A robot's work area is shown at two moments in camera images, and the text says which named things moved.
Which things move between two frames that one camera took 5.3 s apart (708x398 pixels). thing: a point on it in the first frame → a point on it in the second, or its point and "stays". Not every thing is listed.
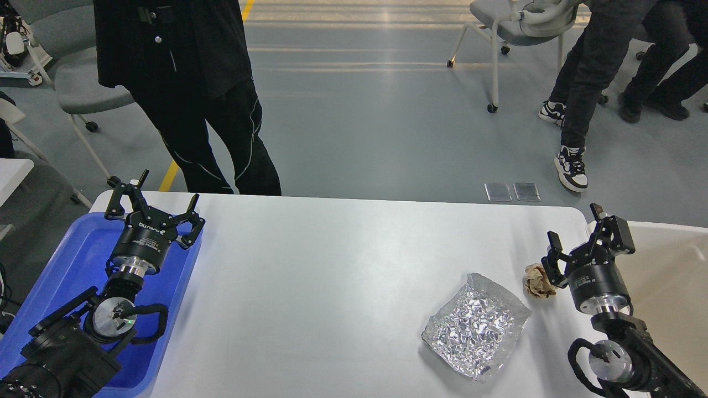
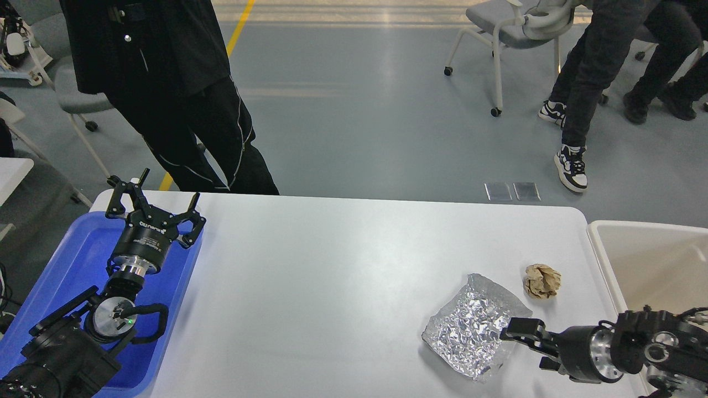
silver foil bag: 475,330 stays
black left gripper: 142,246 stays
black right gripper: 596,284 → 585,351
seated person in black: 672,25 stays
